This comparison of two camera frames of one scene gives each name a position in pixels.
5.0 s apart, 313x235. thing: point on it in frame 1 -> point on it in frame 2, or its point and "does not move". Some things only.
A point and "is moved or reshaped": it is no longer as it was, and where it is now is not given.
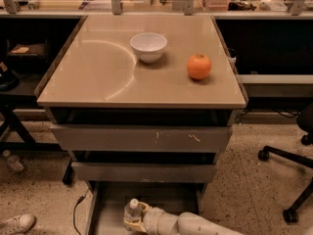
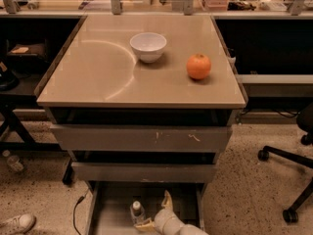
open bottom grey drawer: x=110 y=199 does not move
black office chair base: x=291 y=214 does not move
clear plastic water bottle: x=133 y=213 is moved or reshaped
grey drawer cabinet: x=147 y=104 does not move
